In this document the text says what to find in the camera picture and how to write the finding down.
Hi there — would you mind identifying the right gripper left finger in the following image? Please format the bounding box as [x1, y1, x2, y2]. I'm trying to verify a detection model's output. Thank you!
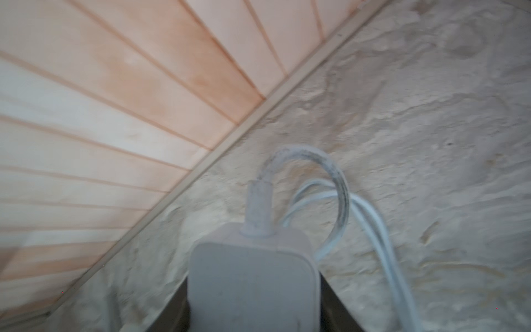
[147, 277, 190, 332]

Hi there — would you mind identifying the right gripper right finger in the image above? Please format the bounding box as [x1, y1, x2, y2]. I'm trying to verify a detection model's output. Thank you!
[320, 273, 365, 332]

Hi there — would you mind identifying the grey power strip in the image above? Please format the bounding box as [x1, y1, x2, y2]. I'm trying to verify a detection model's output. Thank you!
[188, 223, 321, 331]

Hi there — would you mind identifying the grey power strip cord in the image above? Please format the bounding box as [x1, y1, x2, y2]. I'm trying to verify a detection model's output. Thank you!
[240, 144, 424, 332]

